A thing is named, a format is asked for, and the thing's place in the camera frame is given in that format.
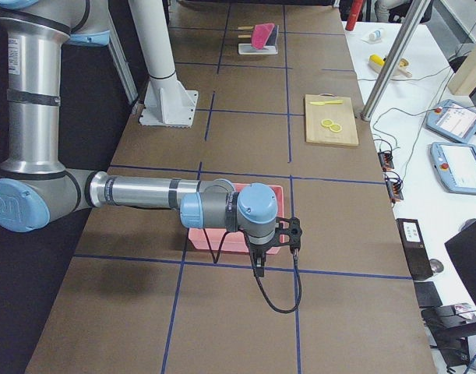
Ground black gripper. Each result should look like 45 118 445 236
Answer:
249 242 270 277

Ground pink grey cloth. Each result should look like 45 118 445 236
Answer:
251 23 279 50

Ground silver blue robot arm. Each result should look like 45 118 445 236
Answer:
0 1 281 277

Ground pink plastic bin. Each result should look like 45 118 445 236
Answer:
189 185 284 253

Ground black orange connector board near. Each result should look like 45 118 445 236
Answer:
384 172 404 203

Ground black orange connector board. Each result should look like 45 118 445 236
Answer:
377 150 394 171
384 172 404 203

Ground black box with label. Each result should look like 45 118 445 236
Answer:
396 218 433 281

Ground black orange connector board far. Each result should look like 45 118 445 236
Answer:
377 150 394 171

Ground wooden cutting board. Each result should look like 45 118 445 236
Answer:
305 94 359 146

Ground yellow plastic knife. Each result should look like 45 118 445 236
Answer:
309 100 344 106

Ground black monitor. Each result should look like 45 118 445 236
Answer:
445 222 476 305

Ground white rack tray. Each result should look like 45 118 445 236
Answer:
238 43 278 55

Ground blue teach pendant near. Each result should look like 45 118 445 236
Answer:
429 142 476 195

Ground blue teach pendant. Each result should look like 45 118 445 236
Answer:
429 142 476 195
425 99 476 143

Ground yellow toy corn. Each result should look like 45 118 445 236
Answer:
368 55 385 72

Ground blue teach pendant far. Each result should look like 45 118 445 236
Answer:
425 99 476 143

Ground wooden dustpan with brush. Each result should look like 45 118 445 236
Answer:
368 54 414 81

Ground white blue tube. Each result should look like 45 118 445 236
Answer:
361 28 385 44

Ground red cylinder bottle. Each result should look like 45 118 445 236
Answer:
345 0 365 31

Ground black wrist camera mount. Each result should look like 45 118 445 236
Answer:
268 217 303 254

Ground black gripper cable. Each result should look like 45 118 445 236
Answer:
204 228 304 314

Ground lemon slice far from handle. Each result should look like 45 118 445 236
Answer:
329 123 343 133

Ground lemon slice near handle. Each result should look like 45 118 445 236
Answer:
321 118 334 128

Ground aluminium frame post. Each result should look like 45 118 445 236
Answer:
361 0 430 122

